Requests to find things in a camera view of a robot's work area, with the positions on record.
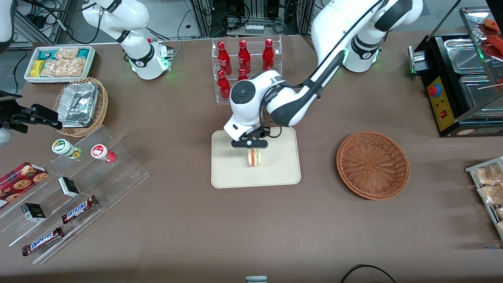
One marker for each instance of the red sausages on glass shelf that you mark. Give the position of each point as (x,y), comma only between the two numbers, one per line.
(495,39)

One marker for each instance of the tan wicker basket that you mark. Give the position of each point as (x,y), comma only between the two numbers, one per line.
(103,106)

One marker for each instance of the red capped small bottle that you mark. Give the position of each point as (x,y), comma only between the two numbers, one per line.
(100,152)

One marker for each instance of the brown round wicker basket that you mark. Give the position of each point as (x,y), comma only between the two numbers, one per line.
(372,165)

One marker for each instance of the large rice cracker bag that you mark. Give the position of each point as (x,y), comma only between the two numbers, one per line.
(65,67)

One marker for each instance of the yellow snack packet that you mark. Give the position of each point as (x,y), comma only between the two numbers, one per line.
(37,68)

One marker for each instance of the teal snack packet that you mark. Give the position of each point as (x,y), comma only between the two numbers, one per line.
(83,53)
(47,54)

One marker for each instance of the small grey device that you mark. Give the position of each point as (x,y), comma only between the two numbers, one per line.
(256,279)

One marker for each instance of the small dark green box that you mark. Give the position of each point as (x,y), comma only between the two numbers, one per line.
(68,186)
(33,212)

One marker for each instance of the aluminium foil trays stack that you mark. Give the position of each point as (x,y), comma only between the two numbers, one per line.
(78,104)

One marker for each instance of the red plaid cookie box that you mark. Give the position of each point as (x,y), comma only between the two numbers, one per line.
(19,181)

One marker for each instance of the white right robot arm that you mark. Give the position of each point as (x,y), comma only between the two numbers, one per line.
(139,23)

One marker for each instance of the green capped small bottle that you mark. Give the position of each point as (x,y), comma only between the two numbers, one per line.
(63,147)

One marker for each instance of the red cola bottle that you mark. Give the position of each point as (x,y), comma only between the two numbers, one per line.
(243,74)
(223,87)
(244,58)
(224,59)
(268,57)

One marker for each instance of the black hot food display case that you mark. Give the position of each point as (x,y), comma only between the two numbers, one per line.
(442,106)

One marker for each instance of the beige rectangular tray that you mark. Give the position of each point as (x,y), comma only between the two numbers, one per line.
(283,165)

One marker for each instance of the steel food pan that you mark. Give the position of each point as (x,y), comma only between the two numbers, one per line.
(463,55)
(477,92)

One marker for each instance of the clear acrylic stepped stand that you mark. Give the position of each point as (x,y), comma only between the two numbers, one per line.
(118,177)

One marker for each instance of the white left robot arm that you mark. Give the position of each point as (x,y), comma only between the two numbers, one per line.
(283,102)

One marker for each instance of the small rice cracker bag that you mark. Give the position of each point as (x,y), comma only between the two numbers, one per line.
(67,54)

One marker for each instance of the triangular sandwich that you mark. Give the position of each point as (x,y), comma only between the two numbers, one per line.
(254,158)

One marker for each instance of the clear bag of crackers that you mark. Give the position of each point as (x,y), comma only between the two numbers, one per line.
(500,228)
(491,194)
(489,174)
(500,213)

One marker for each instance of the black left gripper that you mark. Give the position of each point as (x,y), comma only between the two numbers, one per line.
(261,134)

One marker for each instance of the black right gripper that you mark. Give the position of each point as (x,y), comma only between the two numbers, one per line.
(24,116)

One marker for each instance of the white rectangular snack bin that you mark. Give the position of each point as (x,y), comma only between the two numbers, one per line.
(29,78)

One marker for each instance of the snickers chocolate bar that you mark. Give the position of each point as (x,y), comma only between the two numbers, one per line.
(78,209)
(42,241)

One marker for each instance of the clear acrylic bottle rack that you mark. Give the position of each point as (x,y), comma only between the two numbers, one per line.
(255,43)

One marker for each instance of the white power strip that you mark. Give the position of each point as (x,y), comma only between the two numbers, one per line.
(254,28)

